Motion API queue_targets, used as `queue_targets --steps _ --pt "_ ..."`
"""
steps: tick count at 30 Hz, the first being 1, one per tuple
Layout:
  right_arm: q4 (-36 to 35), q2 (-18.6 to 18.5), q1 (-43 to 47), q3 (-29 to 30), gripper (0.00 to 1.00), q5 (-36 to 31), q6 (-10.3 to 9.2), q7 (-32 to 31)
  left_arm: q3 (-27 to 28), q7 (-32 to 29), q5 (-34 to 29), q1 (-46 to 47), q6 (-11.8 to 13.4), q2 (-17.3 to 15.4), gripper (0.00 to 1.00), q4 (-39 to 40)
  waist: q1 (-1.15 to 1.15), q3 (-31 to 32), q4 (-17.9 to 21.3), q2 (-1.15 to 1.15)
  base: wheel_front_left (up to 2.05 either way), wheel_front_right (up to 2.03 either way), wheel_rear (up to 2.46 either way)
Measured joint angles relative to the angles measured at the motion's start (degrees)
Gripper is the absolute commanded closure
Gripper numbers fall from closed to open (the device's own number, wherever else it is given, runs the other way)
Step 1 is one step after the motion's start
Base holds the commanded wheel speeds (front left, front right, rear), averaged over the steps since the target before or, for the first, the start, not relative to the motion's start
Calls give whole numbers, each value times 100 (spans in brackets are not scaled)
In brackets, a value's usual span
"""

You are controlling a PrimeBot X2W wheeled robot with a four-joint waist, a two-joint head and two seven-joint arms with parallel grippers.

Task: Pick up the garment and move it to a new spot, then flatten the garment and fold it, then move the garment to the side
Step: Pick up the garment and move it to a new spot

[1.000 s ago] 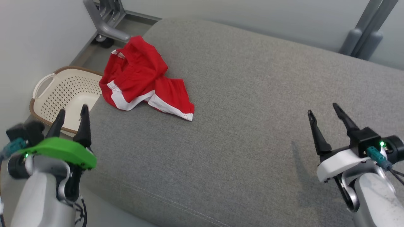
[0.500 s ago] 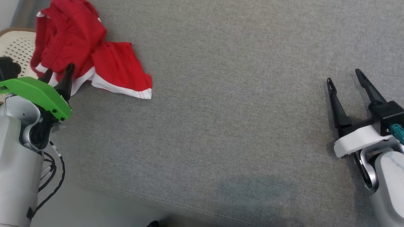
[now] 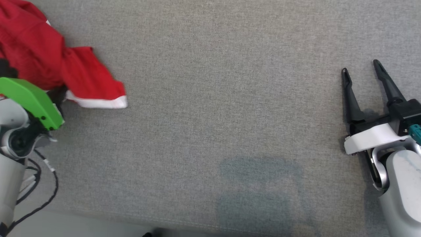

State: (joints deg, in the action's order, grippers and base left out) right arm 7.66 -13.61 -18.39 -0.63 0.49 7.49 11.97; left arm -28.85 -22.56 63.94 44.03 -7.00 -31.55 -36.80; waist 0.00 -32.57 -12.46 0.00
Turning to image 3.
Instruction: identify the right teal cable connector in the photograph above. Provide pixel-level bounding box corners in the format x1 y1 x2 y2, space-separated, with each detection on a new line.
409 124 421 145

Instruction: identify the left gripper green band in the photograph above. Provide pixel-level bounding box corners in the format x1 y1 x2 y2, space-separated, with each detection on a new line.
0 77 68 131

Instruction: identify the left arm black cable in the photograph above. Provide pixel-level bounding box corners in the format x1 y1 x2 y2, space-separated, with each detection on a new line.
6 149 59 231

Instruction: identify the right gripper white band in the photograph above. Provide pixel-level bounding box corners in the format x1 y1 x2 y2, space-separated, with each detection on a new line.
341 59 412 155

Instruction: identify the red shorts white trim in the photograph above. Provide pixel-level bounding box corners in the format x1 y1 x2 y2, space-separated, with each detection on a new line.
0 0 128 109

